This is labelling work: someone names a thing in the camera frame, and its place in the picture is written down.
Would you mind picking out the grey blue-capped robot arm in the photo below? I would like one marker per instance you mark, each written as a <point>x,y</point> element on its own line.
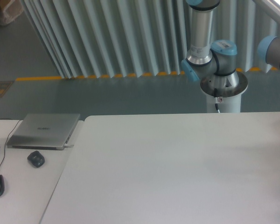
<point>201,35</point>

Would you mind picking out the silver closed laptop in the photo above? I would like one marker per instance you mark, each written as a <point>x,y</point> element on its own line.
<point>44,131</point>

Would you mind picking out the white folding partition screen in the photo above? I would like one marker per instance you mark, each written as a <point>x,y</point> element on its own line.
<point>101,38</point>

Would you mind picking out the dark earbuds case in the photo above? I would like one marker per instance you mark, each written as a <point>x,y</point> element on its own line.
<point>36,159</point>

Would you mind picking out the clear plastic bag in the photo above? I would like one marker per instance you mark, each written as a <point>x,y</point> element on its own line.
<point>9,11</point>

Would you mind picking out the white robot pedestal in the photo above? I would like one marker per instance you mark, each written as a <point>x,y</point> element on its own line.
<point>223,94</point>

